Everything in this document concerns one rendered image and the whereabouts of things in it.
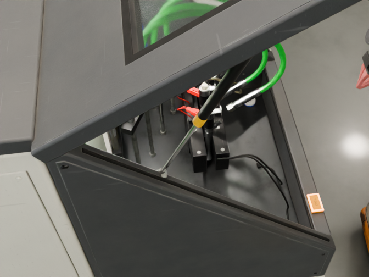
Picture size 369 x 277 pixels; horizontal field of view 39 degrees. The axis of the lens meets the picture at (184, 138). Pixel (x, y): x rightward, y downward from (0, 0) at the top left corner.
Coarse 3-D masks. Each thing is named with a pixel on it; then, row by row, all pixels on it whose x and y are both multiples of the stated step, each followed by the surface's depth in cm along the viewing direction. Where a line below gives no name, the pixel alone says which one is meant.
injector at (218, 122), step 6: (210, 114) 131; (210, 120) 132; (216, 120) 136; (204, 126) 135; (210, 126) 134; (216, 126) 136; (210, 132) 137; (210, 138) 139; (210, 144) 141; (210, 150) 144; (210, 156) 146
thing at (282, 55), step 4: (280, 44) 115; (276, 48) 116; (280, 48) 116; (280, 52) 117; (284, 52) 117; (280, 56) 118; (284, 56) 118; (280, 60) 120; (284, 60) 119; (280, 64) 121; (284, 64) 120; (280, 68) 121; (284, 68) 121; (280, 72) 122; (276, 76) 123; (280, 76) 123; (272, 80) 124; (276, 80) 124; (268, 84) 125; (272, 84) 125; (260, 88) 127; (264, 88) 126; (268, 88) 126
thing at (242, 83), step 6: (264, 54) 128; (264, 60) 130; (264, 66) 131; (258, 72) 133; (246, 78) 136; (252, 78) 134; (234, 84) 137; (240, 84) 136; (246, 84) 136; (228, 90) 137; (234, 90) 137
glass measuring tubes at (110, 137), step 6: (120, 126) 148; (108, 132) 139; (114, 132) 137; (120, 132) 146; (108, 138) 137; (114, 138) 138; (120, 138) 145; (108, 144) 138; (114, 144) 140; (120, 144) 144; (108, 150) 140; (114, 150) 143; (120, 150) 142; (120, 156) 143
